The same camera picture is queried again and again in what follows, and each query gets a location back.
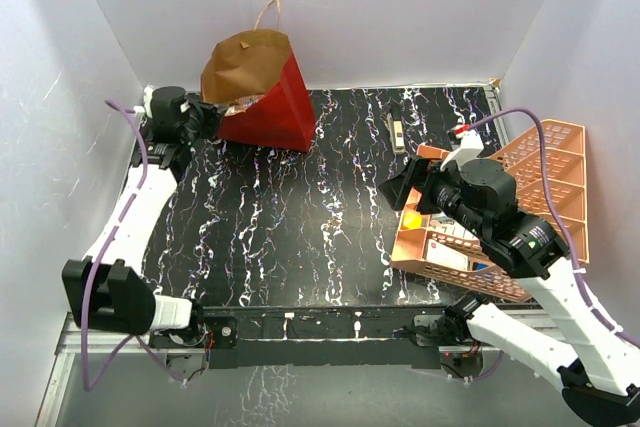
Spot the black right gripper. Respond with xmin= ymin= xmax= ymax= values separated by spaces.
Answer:
xmin=378 ymin=155 xmax=488 ymax=238

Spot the red brown paper bag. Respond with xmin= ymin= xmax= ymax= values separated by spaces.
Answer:
xmin=200 ymin=13 xmax=316 ymax=152

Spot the red cookie snack bag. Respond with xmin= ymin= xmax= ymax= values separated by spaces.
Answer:
xmin=224 ymin=94 xmax=264 ymax=117

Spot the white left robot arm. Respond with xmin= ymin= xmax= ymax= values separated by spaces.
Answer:
xmin=62 ymin=86 xmax=228 ymax=346

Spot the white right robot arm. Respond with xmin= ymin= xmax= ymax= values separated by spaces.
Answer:
xmin=379 ymin=157 xmax=639 ymax=426

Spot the yellow item in organizer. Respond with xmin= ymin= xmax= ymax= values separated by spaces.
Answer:
xmin=402 ymin=212 xmax=423 ymax=230

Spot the beige stapler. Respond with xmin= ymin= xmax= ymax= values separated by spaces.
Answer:
xmin=387 ymin=105 xmax=405 ymax=154

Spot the peach plastic file organizer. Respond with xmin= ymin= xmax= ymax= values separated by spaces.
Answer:
xmin=391 ymin=119 xmax=590 ymax=302

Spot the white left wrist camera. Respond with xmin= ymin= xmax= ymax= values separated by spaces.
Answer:
xmin=133 ymin=85 xmax=155 ymax=119

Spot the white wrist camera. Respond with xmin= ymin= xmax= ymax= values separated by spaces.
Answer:
xmin=133 ymin=85 xmax=155 ymax=119
xmin=440 ymin=124 xmax=484 ymax=172

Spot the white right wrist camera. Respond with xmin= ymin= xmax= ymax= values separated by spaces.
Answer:
xmin=440 ymin=124 xmax=484 ymax=172

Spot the black front mounting rail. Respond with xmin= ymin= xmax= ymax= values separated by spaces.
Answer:
xmin=151 ymin=305 xmax=479 ymax=369

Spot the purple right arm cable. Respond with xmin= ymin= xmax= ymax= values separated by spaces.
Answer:
xmin=462 ymin=106 xmax=640 ymax=348

